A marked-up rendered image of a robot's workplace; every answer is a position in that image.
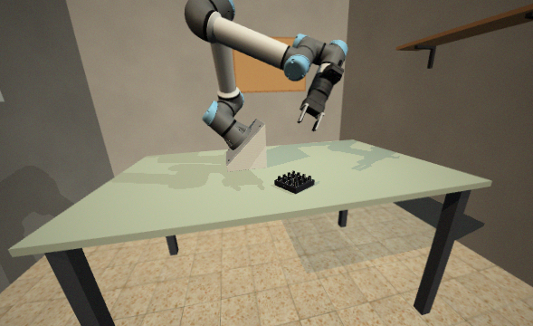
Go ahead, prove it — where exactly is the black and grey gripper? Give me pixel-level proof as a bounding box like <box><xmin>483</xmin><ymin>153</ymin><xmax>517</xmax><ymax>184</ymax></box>
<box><xmin>297</xmin><ymin>60</ymin><xmax>344</xmax><ymax>131</ymax></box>

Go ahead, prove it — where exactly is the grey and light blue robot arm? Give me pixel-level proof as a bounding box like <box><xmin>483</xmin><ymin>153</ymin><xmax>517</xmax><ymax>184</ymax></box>
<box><xmin>185</xmin><ymin>0</ymin><xmax>347</xmax><ymax>150</ymax></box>

